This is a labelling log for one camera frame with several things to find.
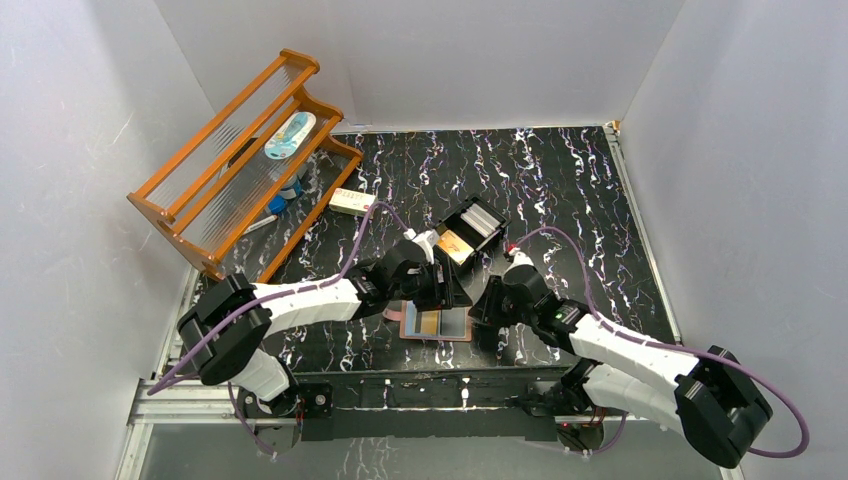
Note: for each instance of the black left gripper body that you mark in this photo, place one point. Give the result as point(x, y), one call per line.
point(448, 291)

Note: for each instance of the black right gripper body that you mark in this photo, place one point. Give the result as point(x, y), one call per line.
point(499, 308)

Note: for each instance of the gold card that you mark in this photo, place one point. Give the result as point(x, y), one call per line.
point(427, 323)
point(457, 249)

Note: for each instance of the black card tray box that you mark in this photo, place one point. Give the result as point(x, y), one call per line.
point(451, 220)

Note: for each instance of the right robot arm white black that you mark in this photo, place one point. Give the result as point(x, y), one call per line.
point(717, 409)

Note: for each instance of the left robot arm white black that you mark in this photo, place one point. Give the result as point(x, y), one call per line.
point(224, 332)

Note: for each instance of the gold card in tray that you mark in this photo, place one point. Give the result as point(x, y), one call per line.
point(457, 249)

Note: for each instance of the grey white card stack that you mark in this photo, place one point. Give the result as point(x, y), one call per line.
point(480, 220)

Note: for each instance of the white red small box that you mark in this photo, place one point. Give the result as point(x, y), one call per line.
point(351, 202)

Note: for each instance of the white pen under shelf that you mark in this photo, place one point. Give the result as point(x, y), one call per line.
point(260, 224)

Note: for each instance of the blue cap bottle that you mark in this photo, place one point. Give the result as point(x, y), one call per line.
point(289, 192)

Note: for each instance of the white blue tube package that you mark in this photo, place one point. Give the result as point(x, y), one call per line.
point(290, 136)

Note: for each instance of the orange wooden shelf rack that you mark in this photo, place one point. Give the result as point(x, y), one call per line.
point(220, 181)

